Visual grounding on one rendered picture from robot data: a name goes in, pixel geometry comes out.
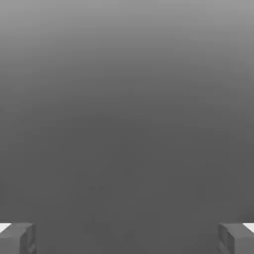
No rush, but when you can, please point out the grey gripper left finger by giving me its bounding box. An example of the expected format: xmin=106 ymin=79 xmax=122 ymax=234
xmin=0 ymin=222 xmax=38 ymax=254

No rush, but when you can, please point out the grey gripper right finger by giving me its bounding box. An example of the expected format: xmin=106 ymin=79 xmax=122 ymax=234
xmin=217 ymin=222 xmax=254 ymax=254

